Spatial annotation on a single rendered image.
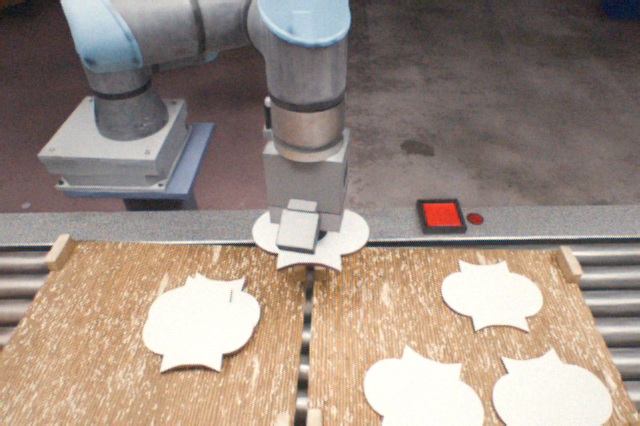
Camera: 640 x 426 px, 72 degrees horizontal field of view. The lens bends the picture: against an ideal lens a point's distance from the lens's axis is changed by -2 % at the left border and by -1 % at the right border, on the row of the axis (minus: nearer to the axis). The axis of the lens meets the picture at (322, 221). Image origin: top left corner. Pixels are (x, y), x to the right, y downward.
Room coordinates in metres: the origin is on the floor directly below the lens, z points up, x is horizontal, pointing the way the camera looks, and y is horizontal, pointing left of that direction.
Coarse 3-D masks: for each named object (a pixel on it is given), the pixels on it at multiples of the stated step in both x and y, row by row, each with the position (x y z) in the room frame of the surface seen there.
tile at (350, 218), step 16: (256, 224) 0.40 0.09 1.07; (272, 224) 0.40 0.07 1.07; (352, 224) 0.40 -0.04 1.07; (256, 240) 0.37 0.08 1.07; (272, 240) 0.37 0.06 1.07; (320, 240) 0.37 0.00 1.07; (336, 240) 0.37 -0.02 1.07; (352, 240) 0.37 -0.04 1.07; (288, 256) 0.35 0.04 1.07; (304, 256) 0.35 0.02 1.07; (320, 256) 0.35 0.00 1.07; (336, 256) 0.35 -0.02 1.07
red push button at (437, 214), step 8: (424, 208) 0.59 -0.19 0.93; (432, 208) 0.59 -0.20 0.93; (440, 208) 0.59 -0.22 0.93; (448, 208) 0.59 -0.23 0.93; (432, 216) 0.57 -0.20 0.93; (440, 216) 0.57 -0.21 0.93; (448, 216) 0.57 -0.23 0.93; (456, 216) 0.57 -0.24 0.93; (432, 224) 0.55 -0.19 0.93; (440, 224) 0.55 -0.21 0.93; (448, 224) 0.55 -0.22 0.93; (456, 224) 0.55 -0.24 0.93
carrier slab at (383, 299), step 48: (336, 288) 0.40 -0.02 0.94; (384, 288) 0.40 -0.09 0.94; (432, 288) 0.40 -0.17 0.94; (576, 288) 0.40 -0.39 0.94; (336, 336) 0.32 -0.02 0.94; (384, 336) 0.32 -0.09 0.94; (432, 336) 0.32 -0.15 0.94; (480, 336) 0.32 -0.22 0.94; (528, 336) 0.32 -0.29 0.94; (576, 336) 0.32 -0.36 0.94; (336, 384) 0.25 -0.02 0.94; (480, 384) 0.25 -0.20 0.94
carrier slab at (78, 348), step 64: (128, 256) 0.47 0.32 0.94; (192, 256) 0.47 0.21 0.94; (256, 256) 0.47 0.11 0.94; (64, 320) 0.34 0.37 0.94; (128, 320) 0.34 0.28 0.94; (0, 384) 0.25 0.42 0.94; (64, 384) 0.25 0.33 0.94; (128, 384) 0.25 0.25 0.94; (192, 384) 0.25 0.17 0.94; (256, 384) 0.25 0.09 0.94
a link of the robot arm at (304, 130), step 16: (272, 112) 0.38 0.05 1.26; (288, 112) 0.36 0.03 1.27; (304, 112) 0.42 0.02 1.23; (320, 112) 0.36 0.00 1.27; (336, 112) 0.37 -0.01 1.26; (288, 128) 0.36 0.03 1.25; (304, 128) 0.36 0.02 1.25; (320, 128) 0.36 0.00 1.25; (336, 128) 0.37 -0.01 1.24; (288, 144) 0.37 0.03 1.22; (304, 144) 0.36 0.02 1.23; (320, 144) 0.36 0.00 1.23
